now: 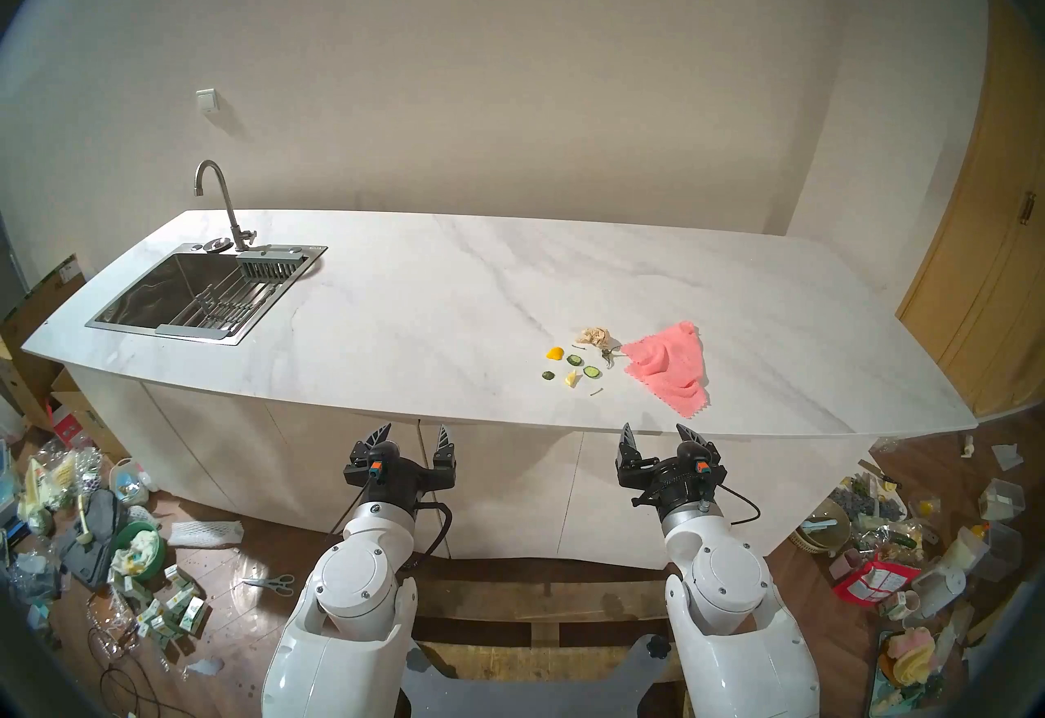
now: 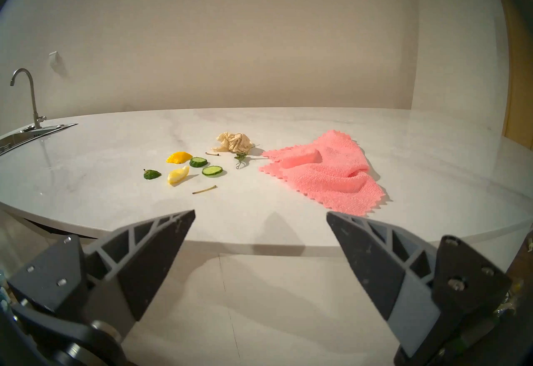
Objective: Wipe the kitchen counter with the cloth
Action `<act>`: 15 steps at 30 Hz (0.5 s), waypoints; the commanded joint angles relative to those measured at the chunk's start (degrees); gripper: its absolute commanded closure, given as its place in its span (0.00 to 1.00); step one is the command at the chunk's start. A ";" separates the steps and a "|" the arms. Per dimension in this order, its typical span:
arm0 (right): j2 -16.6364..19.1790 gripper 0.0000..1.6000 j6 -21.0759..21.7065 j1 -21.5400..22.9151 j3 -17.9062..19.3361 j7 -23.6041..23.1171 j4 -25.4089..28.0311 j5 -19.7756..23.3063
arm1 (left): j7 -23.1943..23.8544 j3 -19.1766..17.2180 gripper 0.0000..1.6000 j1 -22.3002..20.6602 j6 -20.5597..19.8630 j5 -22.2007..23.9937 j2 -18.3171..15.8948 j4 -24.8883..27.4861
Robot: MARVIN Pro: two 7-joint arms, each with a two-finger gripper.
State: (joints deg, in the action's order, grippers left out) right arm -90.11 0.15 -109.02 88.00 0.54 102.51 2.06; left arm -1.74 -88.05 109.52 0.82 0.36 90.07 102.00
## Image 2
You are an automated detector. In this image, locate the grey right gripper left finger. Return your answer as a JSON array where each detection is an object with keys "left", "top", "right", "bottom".
[{"left": 7, "top": 210, "right": 196, "bottom": 339}]

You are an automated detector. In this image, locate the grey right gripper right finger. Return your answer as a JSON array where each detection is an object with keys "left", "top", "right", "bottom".
[{"left": 327, "top": 211, "right": 513, "bottom": 364}]

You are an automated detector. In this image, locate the pink waffle cleaning cloth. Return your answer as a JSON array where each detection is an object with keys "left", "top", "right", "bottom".
[{"left": 258, "top": 130, "right": 387, "bottom": 217}]

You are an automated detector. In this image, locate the yellow lemon wedge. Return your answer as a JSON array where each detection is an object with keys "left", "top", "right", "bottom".
[{"left": 167, "top": 165, "right": 190, "bottom": 184}]

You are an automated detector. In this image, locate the white counter cabinet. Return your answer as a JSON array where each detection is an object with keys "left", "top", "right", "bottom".
[{"left": 0, "top": 199, "right": 533, "bottom": 366}]

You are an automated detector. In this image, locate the green stem sprig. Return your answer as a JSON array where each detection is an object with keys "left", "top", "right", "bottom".
[{"left": 234, "top": 145, "right": 259, "bottom": 169}]

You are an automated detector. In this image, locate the crumpled beige paper tissue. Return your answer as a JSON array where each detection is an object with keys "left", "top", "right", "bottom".
[{"left": 212, "top": 132, "right": 254, "bottom": 154}]

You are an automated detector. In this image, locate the stainless steel sink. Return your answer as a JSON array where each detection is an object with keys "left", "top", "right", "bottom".
[{"left": 0, "top": 123, "right": 79, "bottom": 156}]

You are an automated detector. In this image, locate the steel gooseneck faucet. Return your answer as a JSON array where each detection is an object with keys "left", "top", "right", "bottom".
[{"left": 10, "top": 68, "right": 46, "bottom": 128}]

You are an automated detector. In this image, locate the wooden door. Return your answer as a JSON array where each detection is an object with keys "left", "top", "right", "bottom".
[{"left": 498, "top": 0, "right": 533, "bottom": 149}]

